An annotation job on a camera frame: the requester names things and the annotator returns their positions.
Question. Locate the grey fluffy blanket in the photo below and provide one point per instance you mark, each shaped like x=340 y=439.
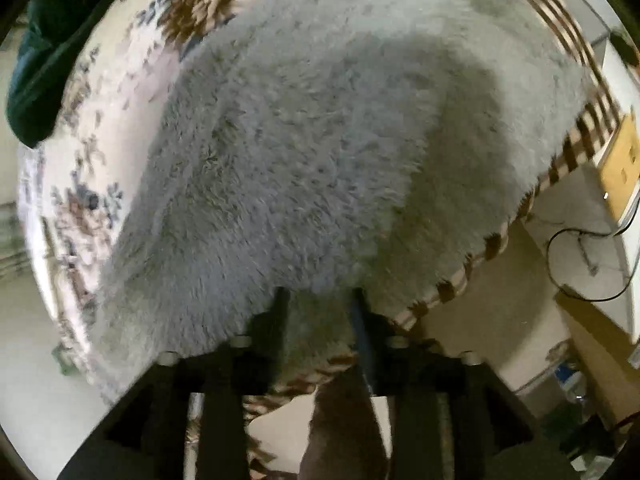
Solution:
x=310 y=160

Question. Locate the person's trouser leg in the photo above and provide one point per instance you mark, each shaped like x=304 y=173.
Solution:
x=345 y=435

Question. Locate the small green floor item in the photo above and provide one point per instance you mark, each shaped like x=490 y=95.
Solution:
x=66 y=360

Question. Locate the dark green cloth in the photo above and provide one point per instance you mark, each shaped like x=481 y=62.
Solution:
x=55 y=45

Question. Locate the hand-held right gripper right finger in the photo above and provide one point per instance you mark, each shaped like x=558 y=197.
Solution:
x=361 y=332

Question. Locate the floral blanket with checked border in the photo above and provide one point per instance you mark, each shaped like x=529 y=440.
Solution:
x=90 y=170

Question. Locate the white cabinet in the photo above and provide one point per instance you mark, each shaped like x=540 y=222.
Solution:
x=575 y=200

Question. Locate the yellow cardboard box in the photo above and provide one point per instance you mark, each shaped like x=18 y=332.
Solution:
x=620 y=170

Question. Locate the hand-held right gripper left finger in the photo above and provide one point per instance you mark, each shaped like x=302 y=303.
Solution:
x=280 y=312

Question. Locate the clear plastic bottle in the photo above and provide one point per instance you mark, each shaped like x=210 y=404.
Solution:
x=572 y=385

